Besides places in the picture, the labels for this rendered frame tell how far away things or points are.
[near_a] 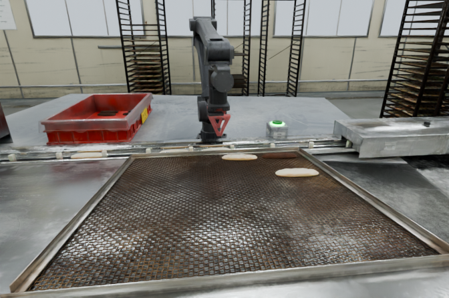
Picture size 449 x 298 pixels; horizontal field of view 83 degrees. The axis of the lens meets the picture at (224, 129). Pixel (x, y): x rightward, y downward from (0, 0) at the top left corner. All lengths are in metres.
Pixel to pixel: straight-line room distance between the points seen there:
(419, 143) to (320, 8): 4.84
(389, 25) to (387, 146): 5.57
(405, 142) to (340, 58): 5.04
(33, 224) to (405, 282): 0.51
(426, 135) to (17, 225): 1.07
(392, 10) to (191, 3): 3.95
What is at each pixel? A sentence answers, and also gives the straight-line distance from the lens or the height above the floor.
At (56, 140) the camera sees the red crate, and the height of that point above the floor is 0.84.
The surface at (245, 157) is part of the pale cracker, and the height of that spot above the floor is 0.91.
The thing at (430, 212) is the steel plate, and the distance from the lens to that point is 0.82.
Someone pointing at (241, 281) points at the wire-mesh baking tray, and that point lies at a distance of 0.32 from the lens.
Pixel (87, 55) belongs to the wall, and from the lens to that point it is 5.59.
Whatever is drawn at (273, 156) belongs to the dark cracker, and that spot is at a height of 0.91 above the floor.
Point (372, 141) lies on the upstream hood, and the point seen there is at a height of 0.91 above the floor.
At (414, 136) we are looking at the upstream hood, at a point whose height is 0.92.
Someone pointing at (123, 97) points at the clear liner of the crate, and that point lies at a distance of 1.49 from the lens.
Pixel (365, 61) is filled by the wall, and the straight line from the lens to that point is 6.28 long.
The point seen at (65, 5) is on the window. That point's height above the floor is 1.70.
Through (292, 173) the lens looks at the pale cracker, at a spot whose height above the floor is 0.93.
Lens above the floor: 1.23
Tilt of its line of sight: 21 degrees down
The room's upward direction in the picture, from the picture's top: straight up
